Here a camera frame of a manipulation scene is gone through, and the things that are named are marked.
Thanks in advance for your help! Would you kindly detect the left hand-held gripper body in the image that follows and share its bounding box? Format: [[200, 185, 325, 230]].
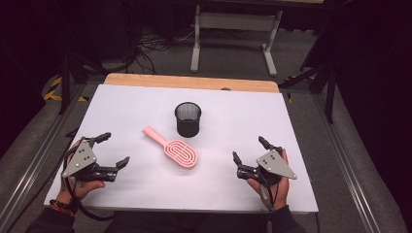
[[61, 137, 119, 183]]

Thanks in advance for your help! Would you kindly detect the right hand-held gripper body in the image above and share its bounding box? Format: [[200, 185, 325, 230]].
[[236, 149, 298, 187]]

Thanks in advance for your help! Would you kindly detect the pink hairbrush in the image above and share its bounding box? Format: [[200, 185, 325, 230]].
[[142, 125, 199, 170]]

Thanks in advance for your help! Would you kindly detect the black mesh cup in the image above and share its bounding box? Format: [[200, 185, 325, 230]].
[[174, 101, 203, 139]]

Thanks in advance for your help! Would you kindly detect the person's right hand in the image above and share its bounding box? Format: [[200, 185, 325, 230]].
[[246, 148, 291, 212]]

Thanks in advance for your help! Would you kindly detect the person's left hand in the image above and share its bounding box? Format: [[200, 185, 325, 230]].
[[55, 139, 107, 206]]

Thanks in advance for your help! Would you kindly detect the white table board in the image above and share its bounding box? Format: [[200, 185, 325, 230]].
[[43, 83, 320, 215]]

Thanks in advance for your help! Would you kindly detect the yellow black hazard tape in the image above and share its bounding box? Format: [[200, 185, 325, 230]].
[[283, 75, 318, 105], [43, 75, 89, 103]]

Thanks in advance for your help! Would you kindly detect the black metal stand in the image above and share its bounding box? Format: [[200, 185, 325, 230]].
[[57, 52, 110, 116], [277, 61, 338, 124]]

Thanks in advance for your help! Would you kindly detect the black curtain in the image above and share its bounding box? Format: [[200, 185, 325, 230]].
[[334, 0, 412, 224], [0, 0, 67, 159]]

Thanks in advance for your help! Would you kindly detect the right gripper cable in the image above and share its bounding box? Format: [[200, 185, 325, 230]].
[[259, 179, 281, 213]]

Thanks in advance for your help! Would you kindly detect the aluminium rail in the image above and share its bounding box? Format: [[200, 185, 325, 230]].
[[0, 83, 87, 229], [311, 92, 383, 233]]

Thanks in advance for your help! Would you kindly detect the beaded bracelet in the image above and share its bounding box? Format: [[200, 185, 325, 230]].
[[49, 198, 80, 217]]

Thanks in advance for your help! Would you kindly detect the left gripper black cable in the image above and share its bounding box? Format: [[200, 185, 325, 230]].
[[63, 149, 115, 223]]

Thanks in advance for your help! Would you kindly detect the bundle of floor cables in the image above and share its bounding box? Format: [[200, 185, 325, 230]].
[[127, 27, 196, 76]]

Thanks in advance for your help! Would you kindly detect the grey metal desk frame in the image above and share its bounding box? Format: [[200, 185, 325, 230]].
[[189, 0, 326, 78]]

